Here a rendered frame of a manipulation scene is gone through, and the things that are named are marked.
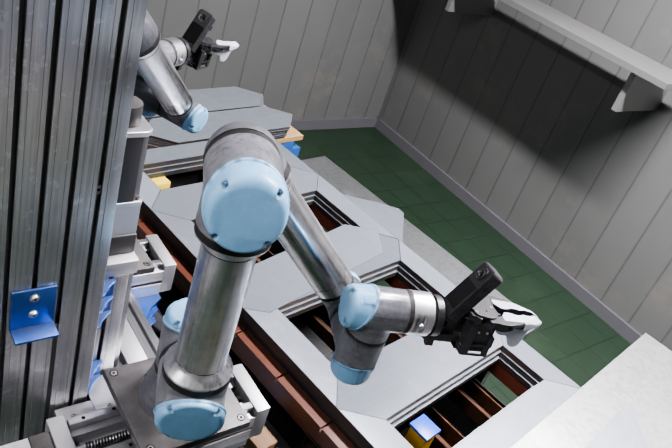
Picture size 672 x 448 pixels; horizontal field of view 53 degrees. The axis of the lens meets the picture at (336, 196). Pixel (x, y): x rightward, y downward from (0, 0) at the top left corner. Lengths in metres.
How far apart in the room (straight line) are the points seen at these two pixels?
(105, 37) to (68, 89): 0.09
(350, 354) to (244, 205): 0.38
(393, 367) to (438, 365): 0.15
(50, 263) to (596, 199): 3.48
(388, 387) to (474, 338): 0.69
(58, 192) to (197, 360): 0.35
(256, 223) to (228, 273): 0.11
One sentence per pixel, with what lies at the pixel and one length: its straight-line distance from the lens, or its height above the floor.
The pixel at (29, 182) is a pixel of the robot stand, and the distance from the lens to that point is 1.14.
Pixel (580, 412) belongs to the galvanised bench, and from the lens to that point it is 1.83.
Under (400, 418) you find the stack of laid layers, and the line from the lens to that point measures 1.85.
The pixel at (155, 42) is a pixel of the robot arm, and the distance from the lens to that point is 1.51.
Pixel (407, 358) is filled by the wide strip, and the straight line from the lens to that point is 1.97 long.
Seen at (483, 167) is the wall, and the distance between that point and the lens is 4.73.
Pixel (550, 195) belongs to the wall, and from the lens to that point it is 4.43.
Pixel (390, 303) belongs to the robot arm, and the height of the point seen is 1.47.
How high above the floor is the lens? 2.12
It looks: 29 degrees down
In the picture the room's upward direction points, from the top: 19 degrees clockwise
